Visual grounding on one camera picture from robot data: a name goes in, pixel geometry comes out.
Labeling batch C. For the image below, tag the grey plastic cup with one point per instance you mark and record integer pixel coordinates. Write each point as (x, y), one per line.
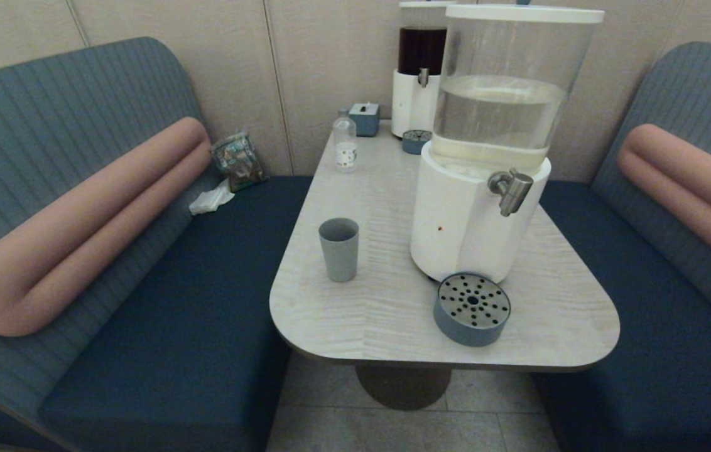
(340, 257)

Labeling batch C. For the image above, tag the large steel dispenser tap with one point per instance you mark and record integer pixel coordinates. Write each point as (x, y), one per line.
(512, 188)

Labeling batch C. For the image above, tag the small clear bottle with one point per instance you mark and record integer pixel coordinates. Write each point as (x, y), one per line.
(344, 141)

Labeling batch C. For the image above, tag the small blue drip tray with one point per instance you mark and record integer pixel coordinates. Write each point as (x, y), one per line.
(414, 146)

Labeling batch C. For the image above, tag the large clear water dispenser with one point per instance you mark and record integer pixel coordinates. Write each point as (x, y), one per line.
(456, 220)

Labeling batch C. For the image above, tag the blue-grey tissue box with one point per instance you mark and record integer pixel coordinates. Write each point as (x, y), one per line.
(365, 122)

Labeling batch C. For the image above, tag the dark drink dispenser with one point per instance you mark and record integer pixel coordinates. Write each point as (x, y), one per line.
(409, 103)

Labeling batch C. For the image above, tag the patterned snack bag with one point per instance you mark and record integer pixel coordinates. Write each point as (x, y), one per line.
(239, 160)

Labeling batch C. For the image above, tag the crumpled white tissue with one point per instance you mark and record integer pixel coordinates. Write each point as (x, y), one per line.
(208, 201)

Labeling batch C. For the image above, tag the large blue drip tray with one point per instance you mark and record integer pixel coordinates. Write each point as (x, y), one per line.
(468, 329)

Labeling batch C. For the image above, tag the small steel dispenser tap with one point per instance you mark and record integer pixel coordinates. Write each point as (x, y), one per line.
(423, 76)

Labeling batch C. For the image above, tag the blue upholstered bench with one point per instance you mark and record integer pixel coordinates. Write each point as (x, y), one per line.
(173, 314)
(644, 314)

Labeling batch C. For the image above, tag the white dispenser lid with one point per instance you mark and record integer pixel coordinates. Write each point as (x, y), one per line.
(519, 14)

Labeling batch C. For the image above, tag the pink bolster cushion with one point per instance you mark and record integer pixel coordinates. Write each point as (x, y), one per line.
(79, 220)
(694, 182)

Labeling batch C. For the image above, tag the ribbed table pedestal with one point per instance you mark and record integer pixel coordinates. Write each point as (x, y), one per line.
(402, 386)

